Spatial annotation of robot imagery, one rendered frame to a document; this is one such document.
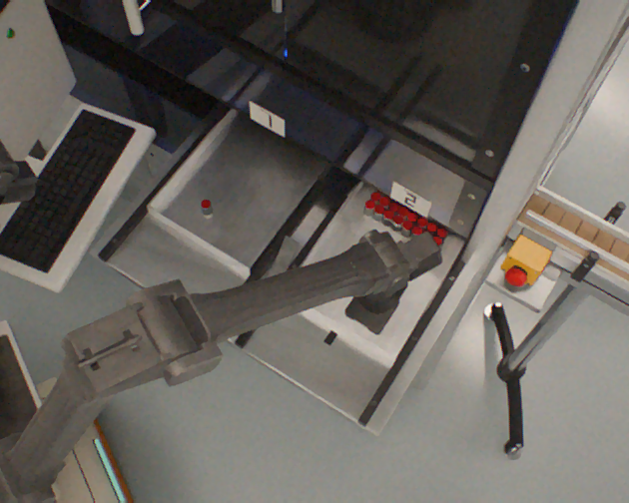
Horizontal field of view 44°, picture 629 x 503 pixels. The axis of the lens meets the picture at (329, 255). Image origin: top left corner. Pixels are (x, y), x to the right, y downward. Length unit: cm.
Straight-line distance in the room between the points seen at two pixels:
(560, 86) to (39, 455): 83
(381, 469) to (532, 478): 45
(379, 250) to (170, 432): 145
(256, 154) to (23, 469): 92
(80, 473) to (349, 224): 99
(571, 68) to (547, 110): 10
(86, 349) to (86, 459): 133
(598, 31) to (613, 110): 209
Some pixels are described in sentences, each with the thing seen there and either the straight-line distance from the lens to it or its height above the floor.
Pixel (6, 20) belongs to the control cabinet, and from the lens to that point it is 173.
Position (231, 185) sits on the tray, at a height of 88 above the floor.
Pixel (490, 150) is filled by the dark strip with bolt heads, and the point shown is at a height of 129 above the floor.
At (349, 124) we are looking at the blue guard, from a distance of 147.
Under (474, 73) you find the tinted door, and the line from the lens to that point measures 122.
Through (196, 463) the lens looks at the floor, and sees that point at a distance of 242.
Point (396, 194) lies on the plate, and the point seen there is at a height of 101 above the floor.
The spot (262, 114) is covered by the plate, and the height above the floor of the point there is 103.
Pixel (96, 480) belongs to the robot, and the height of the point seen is 28.
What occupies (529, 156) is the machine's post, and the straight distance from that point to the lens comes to 128.
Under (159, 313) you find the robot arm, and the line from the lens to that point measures 89.
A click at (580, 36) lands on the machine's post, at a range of 107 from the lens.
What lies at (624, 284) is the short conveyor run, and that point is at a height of 93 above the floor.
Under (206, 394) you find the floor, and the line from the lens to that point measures 247.
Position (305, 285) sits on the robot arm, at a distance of 100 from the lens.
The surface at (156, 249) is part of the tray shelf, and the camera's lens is 167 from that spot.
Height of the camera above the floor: 237
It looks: 65 degrees down
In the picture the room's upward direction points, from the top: 5 degrees clockwise
